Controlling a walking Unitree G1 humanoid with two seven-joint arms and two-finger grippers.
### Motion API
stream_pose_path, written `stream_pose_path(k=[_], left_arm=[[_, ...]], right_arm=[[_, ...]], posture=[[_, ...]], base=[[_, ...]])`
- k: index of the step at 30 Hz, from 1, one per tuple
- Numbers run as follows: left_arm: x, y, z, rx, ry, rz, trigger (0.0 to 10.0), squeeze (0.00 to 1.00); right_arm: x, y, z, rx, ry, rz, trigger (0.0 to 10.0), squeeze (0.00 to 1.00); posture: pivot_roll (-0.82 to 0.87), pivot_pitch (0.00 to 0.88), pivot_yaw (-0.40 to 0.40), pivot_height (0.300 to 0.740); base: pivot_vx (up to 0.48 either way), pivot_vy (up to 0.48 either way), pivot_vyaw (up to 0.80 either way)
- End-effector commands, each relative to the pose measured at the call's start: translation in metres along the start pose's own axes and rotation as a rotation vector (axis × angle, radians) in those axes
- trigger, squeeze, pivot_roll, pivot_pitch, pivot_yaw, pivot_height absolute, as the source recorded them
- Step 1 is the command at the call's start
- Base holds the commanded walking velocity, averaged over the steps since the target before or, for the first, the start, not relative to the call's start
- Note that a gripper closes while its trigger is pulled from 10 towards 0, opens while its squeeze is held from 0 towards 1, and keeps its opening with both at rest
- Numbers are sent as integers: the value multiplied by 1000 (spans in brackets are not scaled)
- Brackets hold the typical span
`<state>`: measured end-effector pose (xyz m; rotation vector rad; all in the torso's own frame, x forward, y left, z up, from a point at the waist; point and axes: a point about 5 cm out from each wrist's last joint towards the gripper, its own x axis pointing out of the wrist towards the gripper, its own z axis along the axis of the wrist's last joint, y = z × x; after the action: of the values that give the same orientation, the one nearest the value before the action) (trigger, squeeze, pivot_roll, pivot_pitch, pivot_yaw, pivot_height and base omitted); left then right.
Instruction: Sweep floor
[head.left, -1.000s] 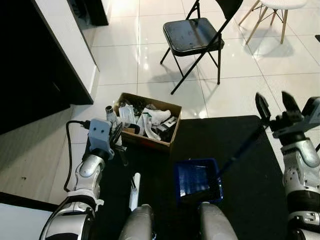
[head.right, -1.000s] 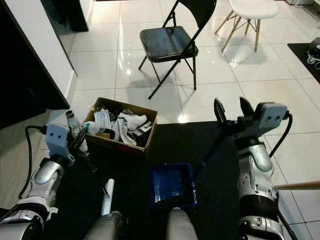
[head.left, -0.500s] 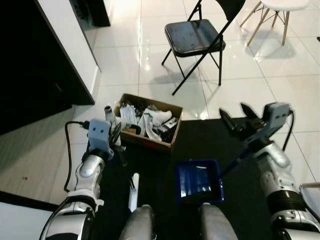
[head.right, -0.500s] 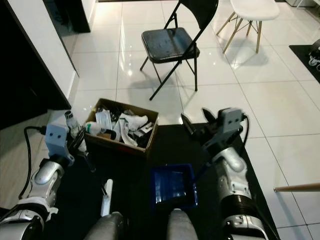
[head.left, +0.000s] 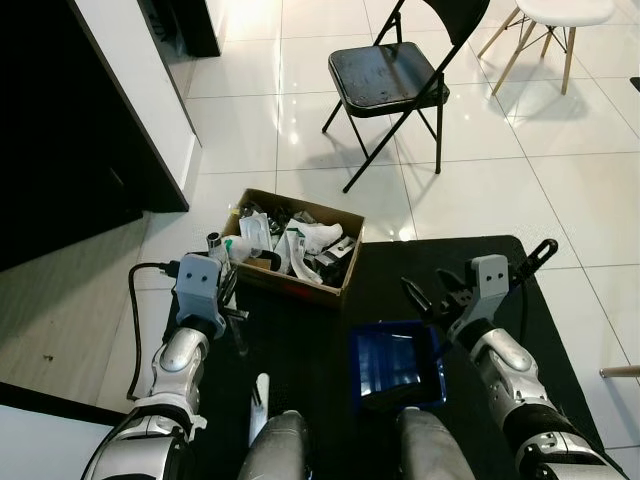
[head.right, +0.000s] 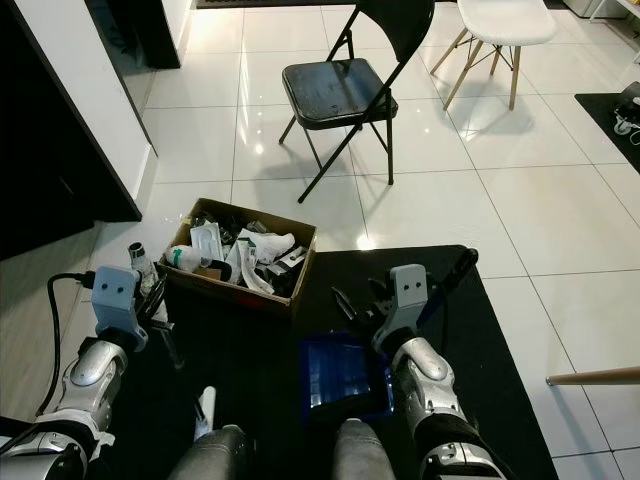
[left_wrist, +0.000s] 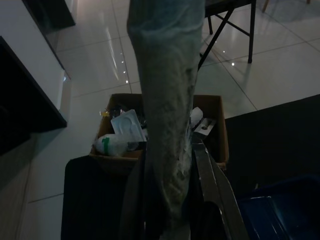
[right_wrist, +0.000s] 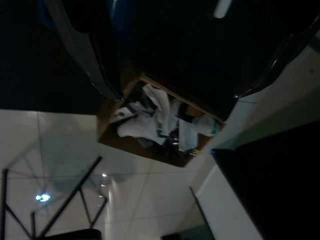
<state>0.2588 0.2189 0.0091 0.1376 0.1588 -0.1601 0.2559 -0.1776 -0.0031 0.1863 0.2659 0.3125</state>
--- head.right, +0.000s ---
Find blue dustpan with long handle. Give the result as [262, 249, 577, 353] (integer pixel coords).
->
[298, 248, 479, 423]

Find black hand brush white bristles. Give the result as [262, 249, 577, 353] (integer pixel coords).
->
[126, 240, 221, 443]

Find large black floor mat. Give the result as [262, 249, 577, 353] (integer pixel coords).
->
[100, 245, 561, 480]

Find small black floor mat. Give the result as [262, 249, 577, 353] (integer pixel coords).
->
[575, 92, 640, 176]

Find white bottle green label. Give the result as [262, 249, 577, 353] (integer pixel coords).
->
[165, 243, 206, 271]

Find clear plastic packet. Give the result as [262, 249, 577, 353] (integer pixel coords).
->
[188, 220, 226, 259]

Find brown cardboard box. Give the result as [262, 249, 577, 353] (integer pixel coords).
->
[165, 197, 318, 318]

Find white crumpled paper wad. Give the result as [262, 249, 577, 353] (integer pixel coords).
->
[240, 230, 298, 263]

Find grey right robot leg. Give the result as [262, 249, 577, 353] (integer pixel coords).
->
[335, 418, 401, 480]

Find grey robot leg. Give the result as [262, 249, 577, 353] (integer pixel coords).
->
[165, 425, 251, 480]
[335, 418, 401, 480]

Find grey left robot leg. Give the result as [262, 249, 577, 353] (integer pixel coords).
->
[165, 425, 251, 480]

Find white board black edge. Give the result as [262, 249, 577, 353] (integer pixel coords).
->
[0, 415, 41, 441]

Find black folding chair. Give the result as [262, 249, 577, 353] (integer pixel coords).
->
[277, 0, 436, 204]

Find wooden stick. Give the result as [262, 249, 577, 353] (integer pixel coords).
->
[545, 367, 640, 388]

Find black and white cabinet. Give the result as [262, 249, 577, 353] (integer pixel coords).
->
[0, 0, 151, 263]

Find black column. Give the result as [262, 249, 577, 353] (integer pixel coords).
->
[130, 0, 196, 69]

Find white chair wooden legs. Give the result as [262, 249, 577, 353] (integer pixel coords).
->
[430, 0, 558, 111]

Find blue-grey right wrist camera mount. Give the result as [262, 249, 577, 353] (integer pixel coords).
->
[385, 265, 433, 346]

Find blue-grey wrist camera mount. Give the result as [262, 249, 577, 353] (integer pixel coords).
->
[385, 265, 433, 346]
[90, 265, 151, 353]

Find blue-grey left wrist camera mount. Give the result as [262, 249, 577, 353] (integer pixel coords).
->
[90, 265, 151, 353]

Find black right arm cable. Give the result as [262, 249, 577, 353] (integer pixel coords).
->
[432, 280, 453, 346]

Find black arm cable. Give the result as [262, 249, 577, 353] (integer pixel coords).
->
[45, 272, 96, 421]
[432, 280, 453, 346]

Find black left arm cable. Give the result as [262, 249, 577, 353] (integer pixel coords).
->
[45, 272, 96, 421]

